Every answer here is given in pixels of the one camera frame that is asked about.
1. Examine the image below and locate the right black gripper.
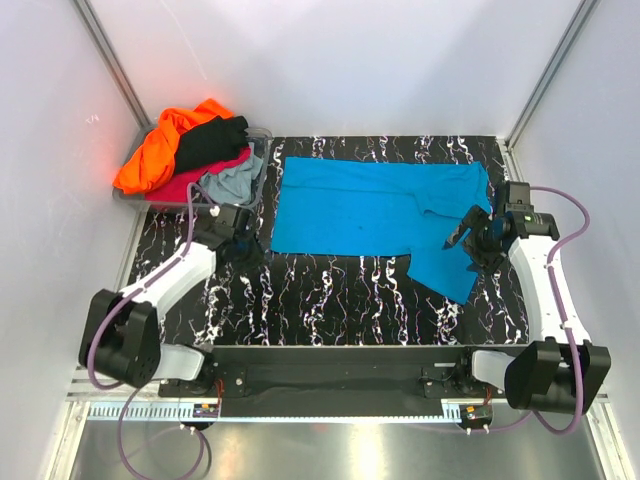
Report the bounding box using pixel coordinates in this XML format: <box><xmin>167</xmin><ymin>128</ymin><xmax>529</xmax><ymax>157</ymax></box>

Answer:
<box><xmin>442</xmin><ymin>204</ymin><xmax>505</xmax><ymax>277</ymax></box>

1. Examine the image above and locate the blue t shirt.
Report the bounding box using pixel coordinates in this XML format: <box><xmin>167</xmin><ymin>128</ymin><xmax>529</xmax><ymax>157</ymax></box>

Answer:
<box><xmin>271</xmin><ymin>157</ymin><xmax>491</xmax><ymax>304</ymax></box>

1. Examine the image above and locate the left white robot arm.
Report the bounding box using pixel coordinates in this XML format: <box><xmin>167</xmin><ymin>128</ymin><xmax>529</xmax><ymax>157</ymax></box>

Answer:
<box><xmin>78</xmin><ymin>205</ymin><xmax>263</xmax><ymax>396</ymax></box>

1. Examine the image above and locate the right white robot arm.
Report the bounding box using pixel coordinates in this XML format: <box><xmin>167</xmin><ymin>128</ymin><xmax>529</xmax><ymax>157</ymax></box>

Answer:
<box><xmin>445</xmin><ymin>206</ymin><xmax>611</xmax><ymax>417</ymax></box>

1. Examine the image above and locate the grey t shirt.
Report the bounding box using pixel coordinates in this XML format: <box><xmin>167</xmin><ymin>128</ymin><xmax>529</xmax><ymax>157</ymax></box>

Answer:
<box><xmin>199</xmin><ymin>154</ymin><xmax>263</xmax><ymax>205</ymax></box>

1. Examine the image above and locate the clear plastic bin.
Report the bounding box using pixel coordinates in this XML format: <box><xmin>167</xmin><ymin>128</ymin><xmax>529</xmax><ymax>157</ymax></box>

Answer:
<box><xmin>112</xmin><ymin>127</ymin><xmax>273</xmax><ymax>213</ymax></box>

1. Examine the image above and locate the magenta t shirt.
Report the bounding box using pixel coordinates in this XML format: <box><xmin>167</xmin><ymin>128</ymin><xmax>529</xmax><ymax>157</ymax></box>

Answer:
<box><xmin>144</xmin><ymin>147</ymin><xmax>251</xmax><ymax>203</ymax></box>

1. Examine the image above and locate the black t shirt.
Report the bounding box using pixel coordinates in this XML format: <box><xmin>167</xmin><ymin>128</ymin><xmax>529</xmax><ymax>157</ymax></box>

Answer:
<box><xmin>174</xmin><ymin>116</ymin><xmax>249</xmax><ymax>174</ymax></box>

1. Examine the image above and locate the orange t shirt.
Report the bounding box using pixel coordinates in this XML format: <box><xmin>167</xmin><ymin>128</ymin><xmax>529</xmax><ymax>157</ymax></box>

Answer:
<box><xmin>112</xmin><ymin>99</ymin><xmax>234</xmax><ymax>195</ymax></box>

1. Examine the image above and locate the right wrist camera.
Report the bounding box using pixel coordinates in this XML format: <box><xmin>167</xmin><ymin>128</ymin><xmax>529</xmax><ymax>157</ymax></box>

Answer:
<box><xmin>494</xmin><ymin>181</ymin><xmax>534</xmax><ymax>216</ymax></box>

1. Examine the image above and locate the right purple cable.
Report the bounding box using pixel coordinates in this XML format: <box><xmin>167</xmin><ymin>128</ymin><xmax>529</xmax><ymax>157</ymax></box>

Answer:
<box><xmin>409</xmin><ymin>185</ymin><xmax>591</xmax><ymax>436</ymax></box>

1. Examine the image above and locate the aluminium frame rail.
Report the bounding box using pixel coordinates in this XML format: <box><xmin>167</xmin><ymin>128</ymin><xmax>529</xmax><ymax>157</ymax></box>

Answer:
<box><xmin>67</xmin><ymin>362</ymin><xmax>166</xmax><ymax>401</ymax></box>

